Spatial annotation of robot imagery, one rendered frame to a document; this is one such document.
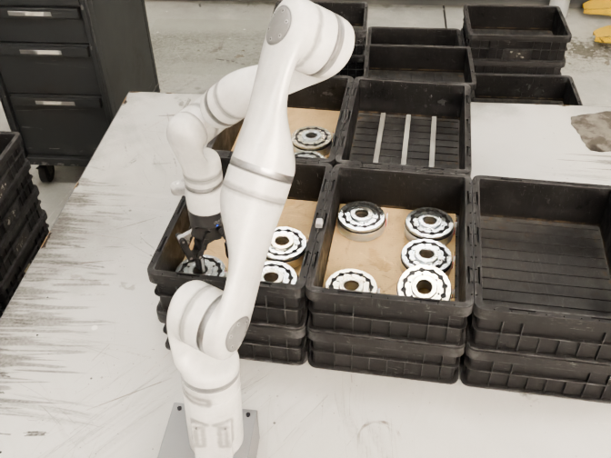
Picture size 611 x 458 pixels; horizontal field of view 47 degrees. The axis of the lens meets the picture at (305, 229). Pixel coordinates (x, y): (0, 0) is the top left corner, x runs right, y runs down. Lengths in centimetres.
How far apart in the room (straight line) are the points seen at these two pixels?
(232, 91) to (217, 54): 306
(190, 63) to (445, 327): 300
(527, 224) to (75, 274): 103
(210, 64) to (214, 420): 308
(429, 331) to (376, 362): 14
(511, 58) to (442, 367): 185
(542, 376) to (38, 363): 100
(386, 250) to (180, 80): 257
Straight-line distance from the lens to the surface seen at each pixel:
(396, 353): 139
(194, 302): 101
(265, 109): 96
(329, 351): 140
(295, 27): 95
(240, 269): 97
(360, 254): 149
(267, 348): 143
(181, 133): 119
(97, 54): 280
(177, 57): 415
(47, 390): 152
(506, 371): 141
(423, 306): 127
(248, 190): 96
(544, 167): 204
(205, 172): 124
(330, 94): 193
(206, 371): 108
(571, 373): 142
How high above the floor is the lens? 184
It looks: 41 degrees down
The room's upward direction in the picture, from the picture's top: 2 degrees counter-clockwise
